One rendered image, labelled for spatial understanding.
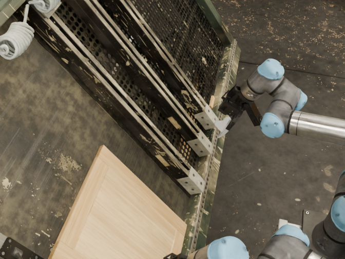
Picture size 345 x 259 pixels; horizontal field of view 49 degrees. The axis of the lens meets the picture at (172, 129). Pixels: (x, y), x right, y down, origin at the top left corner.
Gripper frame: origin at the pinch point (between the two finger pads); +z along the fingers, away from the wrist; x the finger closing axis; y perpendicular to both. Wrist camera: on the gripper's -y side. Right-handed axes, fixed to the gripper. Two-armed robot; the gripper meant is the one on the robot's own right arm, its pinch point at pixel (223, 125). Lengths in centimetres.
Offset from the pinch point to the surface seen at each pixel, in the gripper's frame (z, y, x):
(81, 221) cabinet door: 16, 32, 54
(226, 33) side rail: 38, -2, -115
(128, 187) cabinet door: 23.1, 20.9, 30.8
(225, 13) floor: 136, -24, -301
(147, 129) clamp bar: 16.0, 24.2, 7.7
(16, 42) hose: -25, 70, 37
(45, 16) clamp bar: -14, 73, 12
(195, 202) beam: 39.6, -13.4, 12.3
